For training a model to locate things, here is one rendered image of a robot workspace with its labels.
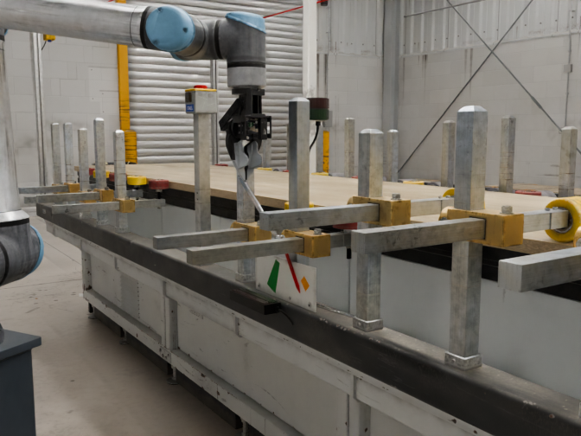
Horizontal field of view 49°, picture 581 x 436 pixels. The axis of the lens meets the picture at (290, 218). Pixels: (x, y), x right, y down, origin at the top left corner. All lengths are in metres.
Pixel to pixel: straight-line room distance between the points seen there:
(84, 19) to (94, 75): 7.80
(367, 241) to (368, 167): 0.39
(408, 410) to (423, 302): 0.29
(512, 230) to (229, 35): 0.78
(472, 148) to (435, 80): 10.08
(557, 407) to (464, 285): 0.23
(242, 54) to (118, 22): 0.27
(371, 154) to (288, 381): 1.03
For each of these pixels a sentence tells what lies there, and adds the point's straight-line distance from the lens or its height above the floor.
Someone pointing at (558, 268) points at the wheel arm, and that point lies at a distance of 0.75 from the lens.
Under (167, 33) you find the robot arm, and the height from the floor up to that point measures 1.30.
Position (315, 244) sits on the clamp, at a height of 0.85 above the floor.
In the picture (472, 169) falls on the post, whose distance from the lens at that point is 1.07.
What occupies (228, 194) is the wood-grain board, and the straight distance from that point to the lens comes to 2.16.
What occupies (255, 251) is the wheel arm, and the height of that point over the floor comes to 0.84.
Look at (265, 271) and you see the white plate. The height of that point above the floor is 0.76.
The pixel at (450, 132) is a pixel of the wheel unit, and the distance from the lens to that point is 2.58.
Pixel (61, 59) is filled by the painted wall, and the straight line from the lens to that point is 9.17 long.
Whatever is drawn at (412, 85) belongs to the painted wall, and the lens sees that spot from 11.51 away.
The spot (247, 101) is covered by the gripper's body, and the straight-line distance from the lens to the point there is 1.47.
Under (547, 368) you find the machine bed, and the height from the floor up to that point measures 0.66.
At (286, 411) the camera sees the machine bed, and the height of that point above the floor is 0.21.
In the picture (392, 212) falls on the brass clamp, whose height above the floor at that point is 0.95.
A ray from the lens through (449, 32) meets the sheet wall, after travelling 11.08.
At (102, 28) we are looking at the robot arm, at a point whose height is 1.31.
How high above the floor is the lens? 1.10
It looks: 8 degrees down
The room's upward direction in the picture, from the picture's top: straight up
